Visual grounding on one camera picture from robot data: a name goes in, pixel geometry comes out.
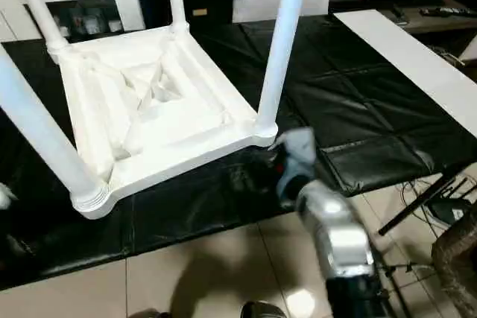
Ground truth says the dark robot left foot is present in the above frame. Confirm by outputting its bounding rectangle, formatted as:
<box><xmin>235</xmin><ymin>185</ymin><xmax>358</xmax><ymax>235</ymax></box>
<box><xmin>135</xmin><ymin>308</ymin><xmax>173</xmax><ymax>318</ymax></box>

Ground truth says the dark robot right foot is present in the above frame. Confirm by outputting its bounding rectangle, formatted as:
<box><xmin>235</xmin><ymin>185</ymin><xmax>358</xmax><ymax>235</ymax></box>
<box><xmin>239</xmin><ymin>299</ymin><xmax>288</xmax><ymax>318</ymax></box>

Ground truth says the dark robot foot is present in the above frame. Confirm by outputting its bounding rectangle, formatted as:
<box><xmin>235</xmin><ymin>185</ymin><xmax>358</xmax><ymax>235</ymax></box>
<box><xmin>239</xmin><ymin>299</ymin><xmax>288</xmax><ymax>318</ymax></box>
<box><xmin>135</xmin><ymin>308</ymin><xmax>173</xmax><ymax>318</ymax></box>

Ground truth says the white jar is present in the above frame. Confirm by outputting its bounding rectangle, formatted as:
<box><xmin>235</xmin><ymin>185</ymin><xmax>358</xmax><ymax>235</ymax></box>
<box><xmin>82</xmin><ymin>16</ymin><xmax>98</xmax><ymax>35</ymax></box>

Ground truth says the black tripod leg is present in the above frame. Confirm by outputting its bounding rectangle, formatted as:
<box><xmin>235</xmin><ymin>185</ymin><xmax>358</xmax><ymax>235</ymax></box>
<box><xmin>377</xmin><ymin>175</ymin><xmax>467</xmax><ymax>238</ymax></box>

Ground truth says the dark grey floor device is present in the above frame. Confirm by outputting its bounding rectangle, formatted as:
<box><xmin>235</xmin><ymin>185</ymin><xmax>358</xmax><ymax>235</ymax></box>
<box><xmin>431</xmin><ymin>197</ymin><xmax>473</xmax><ymax>226</ymax></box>

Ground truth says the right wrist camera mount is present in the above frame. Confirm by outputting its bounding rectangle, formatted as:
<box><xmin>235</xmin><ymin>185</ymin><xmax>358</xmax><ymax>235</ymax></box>
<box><xmin>274</xmin><ymin>127</ymin><xmax>318</xmax><ymax>200</ymax></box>

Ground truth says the brown woven basket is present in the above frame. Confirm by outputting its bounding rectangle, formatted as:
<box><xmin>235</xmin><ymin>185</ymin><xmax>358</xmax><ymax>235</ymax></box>
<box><xmin>431</xmin><ymin>220</ymin><xmax>477</xmax><ymax>318</ymax></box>

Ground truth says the black remote control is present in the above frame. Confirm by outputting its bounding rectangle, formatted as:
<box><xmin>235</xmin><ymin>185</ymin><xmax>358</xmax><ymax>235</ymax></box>
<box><xmin>418</xmin><ymin>6</ymin><xmax>470</xmax><ymax>18</ymax></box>

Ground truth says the grey metal floor bracket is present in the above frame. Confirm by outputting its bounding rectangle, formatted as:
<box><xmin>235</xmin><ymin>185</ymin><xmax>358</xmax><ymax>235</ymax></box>
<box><xmin>379</xmin><ymin>261</ymin><xmax>437</xmax><ymax>276</ymax></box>

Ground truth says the white plastic table top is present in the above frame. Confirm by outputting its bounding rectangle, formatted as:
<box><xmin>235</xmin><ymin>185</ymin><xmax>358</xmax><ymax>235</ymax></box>
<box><xmin>46</xmin><ymin>22</ymin><xmax>279</xmax><ymax>221</ymax></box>

